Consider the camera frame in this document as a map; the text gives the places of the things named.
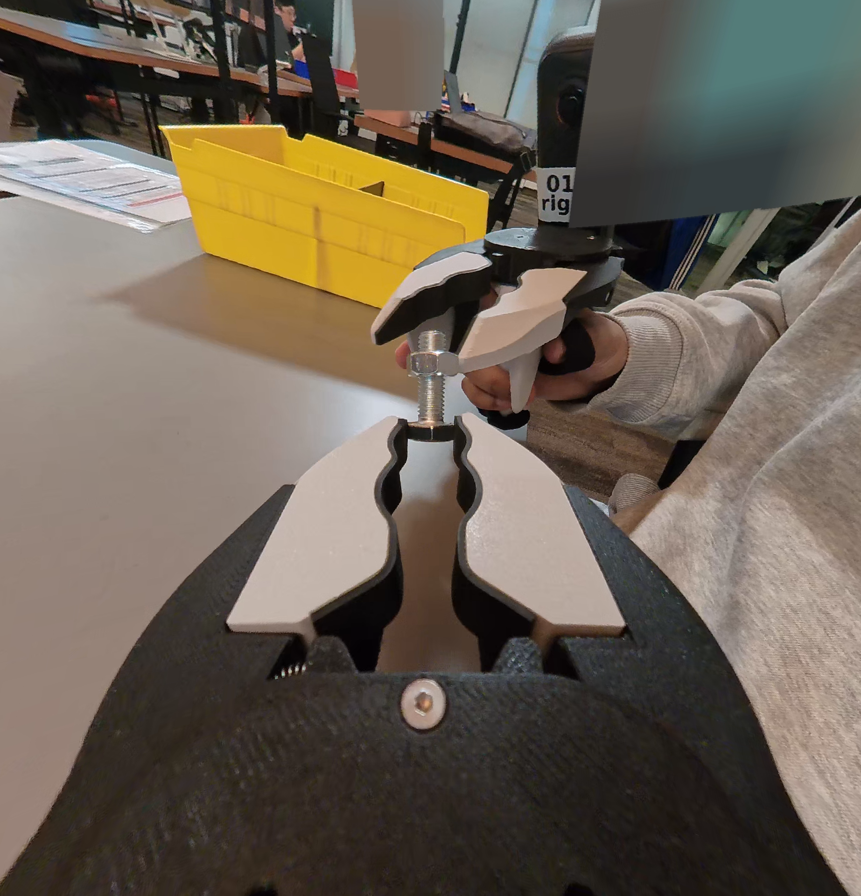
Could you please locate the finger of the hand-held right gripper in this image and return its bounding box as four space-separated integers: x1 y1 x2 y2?
369 251 496 352
458 268 588 415

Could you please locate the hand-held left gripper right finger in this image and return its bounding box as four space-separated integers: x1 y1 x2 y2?
451 412 629 672

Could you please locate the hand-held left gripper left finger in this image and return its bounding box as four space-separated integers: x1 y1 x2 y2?
226 415 408 672

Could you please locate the steel bolt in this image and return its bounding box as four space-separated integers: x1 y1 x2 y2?
402 330 466 443

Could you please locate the yellow plastic bin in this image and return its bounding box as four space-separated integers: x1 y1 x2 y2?
159 125 490 309

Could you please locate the person's right forearm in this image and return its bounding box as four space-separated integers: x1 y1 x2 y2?
598 276 802 445

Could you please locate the grey desk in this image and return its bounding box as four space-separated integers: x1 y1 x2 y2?
0 139 531 896

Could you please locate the person's right hand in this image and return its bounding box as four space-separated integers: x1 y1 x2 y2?
394 308 629 421

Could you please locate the dark duffel bag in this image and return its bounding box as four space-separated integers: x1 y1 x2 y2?
434 111 538 156

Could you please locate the blue jacket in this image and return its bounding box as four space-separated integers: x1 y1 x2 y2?
672 213 720 291

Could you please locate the person's light sweater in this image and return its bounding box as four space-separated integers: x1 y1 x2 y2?
609 196 861 896

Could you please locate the laminated paper sheet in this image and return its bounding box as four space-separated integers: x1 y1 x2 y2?
0 140 188 233

